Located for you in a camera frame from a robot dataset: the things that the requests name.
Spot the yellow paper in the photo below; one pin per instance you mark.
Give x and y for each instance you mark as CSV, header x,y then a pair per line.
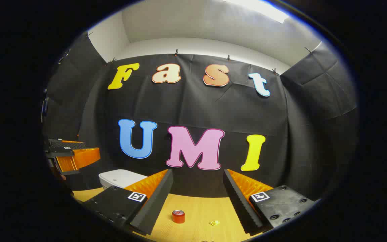
x,y
214,223

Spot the white desktop garbage bin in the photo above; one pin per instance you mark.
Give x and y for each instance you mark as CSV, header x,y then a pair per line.
x,y
119,178

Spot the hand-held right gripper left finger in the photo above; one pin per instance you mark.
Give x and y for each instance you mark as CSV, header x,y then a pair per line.
x,y
153,205

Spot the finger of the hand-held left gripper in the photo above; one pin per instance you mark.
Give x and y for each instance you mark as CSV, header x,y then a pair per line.
x,y
84,157
66,145

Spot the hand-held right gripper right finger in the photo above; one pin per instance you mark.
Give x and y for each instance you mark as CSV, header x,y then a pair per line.
x,y
240,205

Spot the red pop can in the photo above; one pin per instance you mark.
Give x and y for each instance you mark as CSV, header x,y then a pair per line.
x,y
178,217

